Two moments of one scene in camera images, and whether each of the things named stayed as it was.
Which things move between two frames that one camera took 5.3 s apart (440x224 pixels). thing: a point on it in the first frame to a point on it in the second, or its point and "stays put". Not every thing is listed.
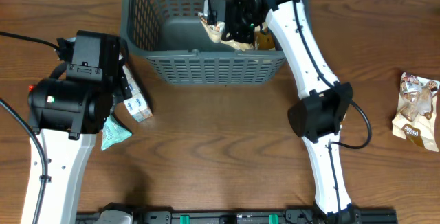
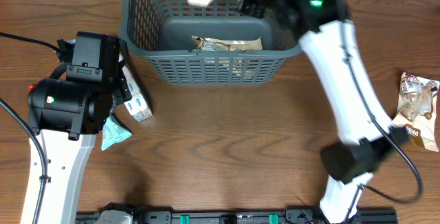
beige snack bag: [416, 117] stays put
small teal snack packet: [113, 132] stays put
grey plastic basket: [161, 26] stays put
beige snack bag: [216, 33] to [227, 44]
